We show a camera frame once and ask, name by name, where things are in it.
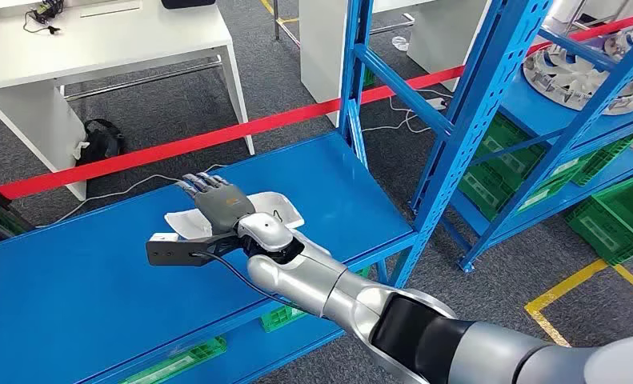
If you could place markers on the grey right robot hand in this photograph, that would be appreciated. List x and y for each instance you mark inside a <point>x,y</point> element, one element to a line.
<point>223,206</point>

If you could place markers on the white power strip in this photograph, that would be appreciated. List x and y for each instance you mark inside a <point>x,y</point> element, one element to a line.
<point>437,104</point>

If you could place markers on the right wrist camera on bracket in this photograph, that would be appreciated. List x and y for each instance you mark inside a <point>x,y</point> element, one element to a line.
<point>167,253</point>

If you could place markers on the red barrier tape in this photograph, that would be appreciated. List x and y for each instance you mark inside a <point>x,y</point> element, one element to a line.
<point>215,137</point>

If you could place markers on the metal impeller disc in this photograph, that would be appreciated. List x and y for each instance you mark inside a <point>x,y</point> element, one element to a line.
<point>629,48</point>
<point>576,79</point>

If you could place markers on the black backpack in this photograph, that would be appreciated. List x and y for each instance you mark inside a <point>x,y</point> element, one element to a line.
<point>101,143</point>

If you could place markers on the white curved part with writing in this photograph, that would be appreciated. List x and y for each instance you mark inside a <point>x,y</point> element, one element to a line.
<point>279,206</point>

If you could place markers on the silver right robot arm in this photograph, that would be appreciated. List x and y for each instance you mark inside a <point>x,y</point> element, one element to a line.
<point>305,275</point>

